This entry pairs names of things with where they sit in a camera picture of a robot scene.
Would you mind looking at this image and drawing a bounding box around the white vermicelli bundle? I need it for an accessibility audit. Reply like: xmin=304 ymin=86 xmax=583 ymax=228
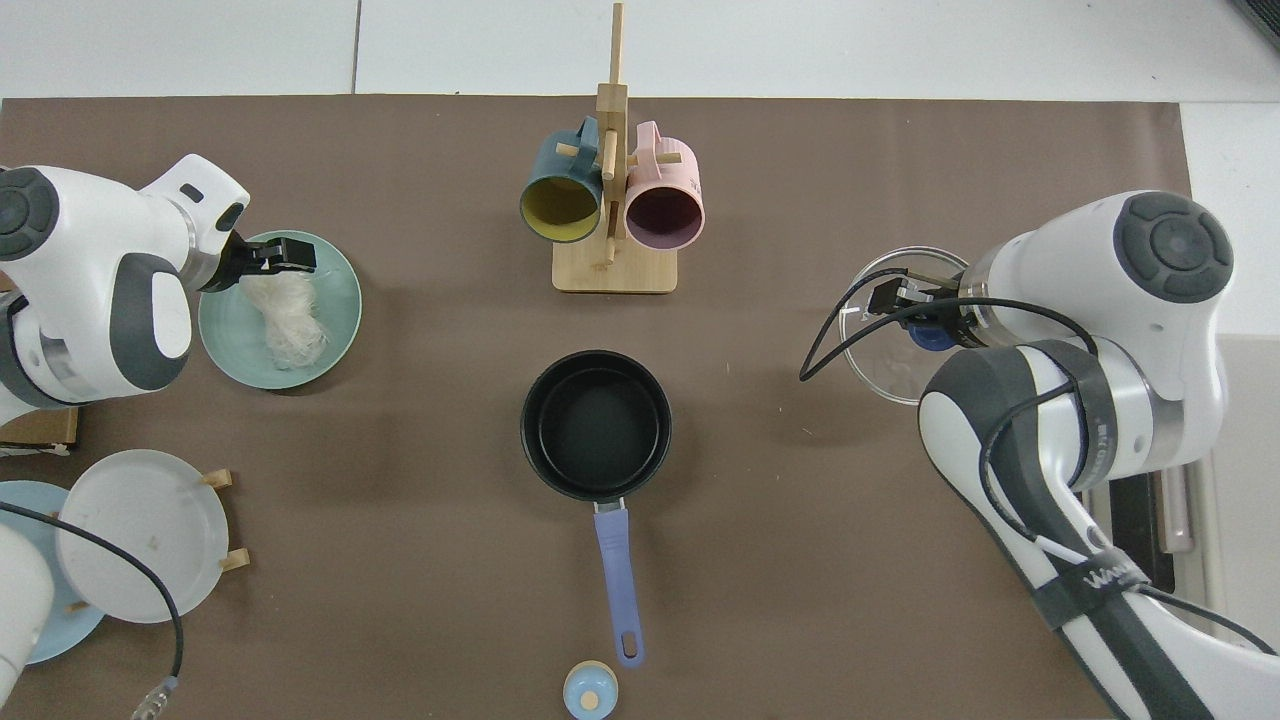
xmin=240 ymin=268 xmax=332 ymax=369

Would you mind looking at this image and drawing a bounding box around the glass lid with blue knob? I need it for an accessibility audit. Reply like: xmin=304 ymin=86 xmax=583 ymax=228
xmin=838 ymin=246 xmax=976 ymax=406

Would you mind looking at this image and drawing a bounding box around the teal plate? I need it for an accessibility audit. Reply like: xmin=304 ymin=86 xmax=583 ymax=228
xmin=198 ymin=230 xmax=363 ymax=391

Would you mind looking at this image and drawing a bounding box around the wooden plate rack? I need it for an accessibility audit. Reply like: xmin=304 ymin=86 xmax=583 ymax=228
xmin=45 ymin=468 xmax=251 ymax=613

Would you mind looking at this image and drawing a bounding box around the white plate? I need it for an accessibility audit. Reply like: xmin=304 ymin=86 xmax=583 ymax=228
xmin=56 ymin=449 xmax=230 ymax=625

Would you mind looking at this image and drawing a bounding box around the light blue plate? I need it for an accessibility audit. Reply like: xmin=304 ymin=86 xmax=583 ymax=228
xmin=0 ymin=480 xmax=107 ymax=666

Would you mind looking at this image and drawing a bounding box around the pink cup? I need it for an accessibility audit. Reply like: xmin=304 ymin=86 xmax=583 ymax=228
xmin=624 ymin=121 xmax=706 ymax=251

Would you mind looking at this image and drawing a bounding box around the dark teal cup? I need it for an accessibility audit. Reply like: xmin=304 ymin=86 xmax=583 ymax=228
xmin=519 ymin=116 xmax=605 ymax=244

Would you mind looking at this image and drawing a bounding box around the wooden cup stand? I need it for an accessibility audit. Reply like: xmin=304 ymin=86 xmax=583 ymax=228
xmin=552 ymin=2 xmax=679 ymax=294

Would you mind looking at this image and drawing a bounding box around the brown table cloth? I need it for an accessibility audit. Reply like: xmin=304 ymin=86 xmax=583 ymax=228
xmin=0 ymin=95 xmax=1206 ymax=720

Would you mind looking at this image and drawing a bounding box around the pale toaster oven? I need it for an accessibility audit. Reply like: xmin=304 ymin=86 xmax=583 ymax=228
xmin=1080 ymin=335 xmax=1280 ymax=661

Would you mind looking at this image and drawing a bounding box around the dark grey equipment corner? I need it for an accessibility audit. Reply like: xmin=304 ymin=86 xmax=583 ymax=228
xmin=1230 ymin=0 xmax=1280 ymax=53

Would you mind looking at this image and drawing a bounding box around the small blue round thing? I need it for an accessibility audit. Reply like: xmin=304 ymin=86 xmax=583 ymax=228
xmin=563 ymin=661 xmax=620 ymax=720

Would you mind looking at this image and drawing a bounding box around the wire basket with wooden floor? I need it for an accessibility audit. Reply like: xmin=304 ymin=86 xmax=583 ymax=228
xmin=0 ymin=405 xmax=79 ymax=456

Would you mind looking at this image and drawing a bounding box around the black pot with blue handle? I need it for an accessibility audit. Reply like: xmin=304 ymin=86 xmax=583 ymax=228
xmin=520 ymin=349 xmax=673 ymax=669

